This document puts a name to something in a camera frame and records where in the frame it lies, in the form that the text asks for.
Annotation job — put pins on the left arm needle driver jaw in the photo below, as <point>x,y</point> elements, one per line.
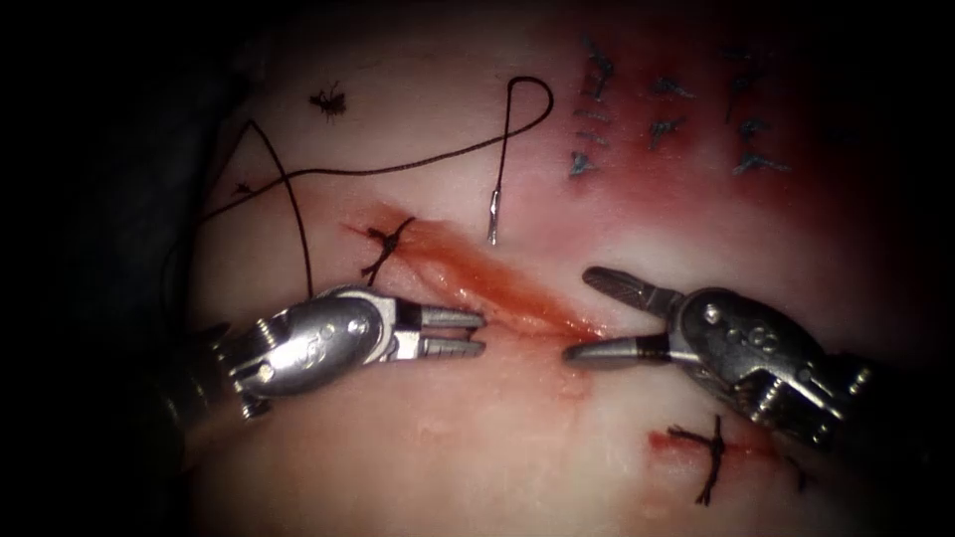
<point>448,347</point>
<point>448,318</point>

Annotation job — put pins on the blue stitching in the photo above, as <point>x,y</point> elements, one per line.
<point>753,162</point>
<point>600,71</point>
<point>668,88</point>

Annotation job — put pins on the black stitching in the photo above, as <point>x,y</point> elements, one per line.
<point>716,455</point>
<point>242,189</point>
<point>384,250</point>
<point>328,103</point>

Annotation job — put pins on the right arm needle driver jaw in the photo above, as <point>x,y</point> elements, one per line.
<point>619,349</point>
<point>630,287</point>

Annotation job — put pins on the tissue pad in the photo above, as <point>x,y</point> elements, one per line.
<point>522,447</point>

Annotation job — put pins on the left arm needle driver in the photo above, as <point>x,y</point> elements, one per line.
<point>321,343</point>

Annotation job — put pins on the dark left arm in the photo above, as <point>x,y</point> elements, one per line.
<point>194,391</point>

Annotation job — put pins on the black thread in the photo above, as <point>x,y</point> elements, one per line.
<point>358,173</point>

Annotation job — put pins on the right arm needle driver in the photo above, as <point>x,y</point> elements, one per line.
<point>753,350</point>

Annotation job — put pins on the dark right arm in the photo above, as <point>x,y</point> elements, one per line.
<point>895,425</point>

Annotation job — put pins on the curved steel needle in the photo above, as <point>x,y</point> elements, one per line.
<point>493,216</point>

